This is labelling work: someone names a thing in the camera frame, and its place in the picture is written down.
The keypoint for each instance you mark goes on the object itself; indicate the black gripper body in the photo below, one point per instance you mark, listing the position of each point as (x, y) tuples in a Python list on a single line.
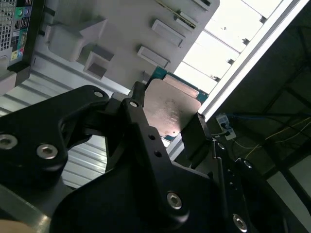
[(109, 206)]

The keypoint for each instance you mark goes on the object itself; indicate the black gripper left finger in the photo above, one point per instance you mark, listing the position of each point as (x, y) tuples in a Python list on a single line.
[(36, 126)]

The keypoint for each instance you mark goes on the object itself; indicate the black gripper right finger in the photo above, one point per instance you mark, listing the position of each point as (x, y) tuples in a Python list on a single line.
[(196, 136)]

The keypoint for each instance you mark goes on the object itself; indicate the silver topped CPU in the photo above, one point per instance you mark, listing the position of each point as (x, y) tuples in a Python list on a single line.
[(170, 106)]

